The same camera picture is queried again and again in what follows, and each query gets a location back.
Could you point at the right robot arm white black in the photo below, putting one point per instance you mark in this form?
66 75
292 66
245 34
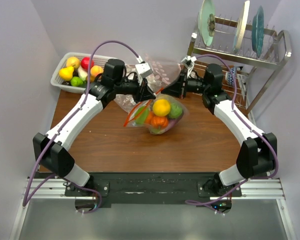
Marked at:
258 150

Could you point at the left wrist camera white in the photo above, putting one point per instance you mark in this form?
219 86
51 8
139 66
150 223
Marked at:
143 68

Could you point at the purple eggplant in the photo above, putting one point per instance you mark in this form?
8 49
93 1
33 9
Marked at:
172 123

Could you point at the steel dish rack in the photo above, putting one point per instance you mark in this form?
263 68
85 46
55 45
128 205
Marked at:
255 73

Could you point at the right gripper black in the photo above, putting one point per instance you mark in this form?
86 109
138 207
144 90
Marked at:
177 88

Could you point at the red apple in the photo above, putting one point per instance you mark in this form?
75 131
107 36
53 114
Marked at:
86 63

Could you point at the clear bag orange zipper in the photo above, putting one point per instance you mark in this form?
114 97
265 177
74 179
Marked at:
130 119

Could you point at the cream blue rimmed plate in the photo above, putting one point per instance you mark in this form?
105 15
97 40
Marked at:
241 27

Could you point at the aluminium rail frame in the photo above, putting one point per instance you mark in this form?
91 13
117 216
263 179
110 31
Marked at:
259 214

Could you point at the orange toy pumpkin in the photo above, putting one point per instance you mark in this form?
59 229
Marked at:
159 122

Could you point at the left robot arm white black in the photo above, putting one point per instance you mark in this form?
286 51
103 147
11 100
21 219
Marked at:
52 149

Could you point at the dark purple fruit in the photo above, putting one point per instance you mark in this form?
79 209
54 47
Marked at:
66 83

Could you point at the clear bag blue zipper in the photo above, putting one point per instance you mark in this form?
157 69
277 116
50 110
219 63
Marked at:
125 102

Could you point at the green toy pepper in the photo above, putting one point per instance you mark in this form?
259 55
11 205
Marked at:
142 114

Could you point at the small orange tangerine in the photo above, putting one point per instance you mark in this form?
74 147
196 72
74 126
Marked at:
149 118

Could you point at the teal plate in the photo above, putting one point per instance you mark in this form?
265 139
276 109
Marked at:
257 32

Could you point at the light green floral plate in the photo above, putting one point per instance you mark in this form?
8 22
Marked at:
207 22

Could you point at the peach toy fruit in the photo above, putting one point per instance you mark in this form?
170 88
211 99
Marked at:
96 70

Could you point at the clear bag pink dots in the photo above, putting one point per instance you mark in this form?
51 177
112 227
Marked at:
164 71

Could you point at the blue zigzag bowl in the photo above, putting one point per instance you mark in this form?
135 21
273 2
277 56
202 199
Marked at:
231 76

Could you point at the yellow pear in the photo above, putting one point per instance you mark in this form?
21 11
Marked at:
66 73

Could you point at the white plastic fruit basket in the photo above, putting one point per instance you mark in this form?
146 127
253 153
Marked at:
57 81

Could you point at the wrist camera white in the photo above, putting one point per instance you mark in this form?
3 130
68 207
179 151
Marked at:
143 68
189 63

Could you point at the yellow lemon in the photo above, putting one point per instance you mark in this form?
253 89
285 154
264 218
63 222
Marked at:
161 107

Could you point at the white garlic toy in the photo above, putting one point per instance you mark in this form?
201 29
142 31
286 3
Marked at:
82 73

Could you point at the green apple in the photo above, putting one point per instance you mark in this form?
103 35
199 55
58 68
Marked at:
157 131

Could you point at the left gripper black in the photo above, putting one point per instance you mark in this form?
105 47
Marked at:
146 94

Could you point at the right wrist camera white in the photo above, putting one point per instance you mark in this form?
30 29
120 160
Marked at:
189 63

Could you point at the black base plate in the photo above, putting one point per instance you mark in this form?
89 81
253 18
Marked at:
197 189

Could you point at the pale yellow apple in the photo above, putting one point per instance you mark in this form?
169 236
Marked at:
73 62

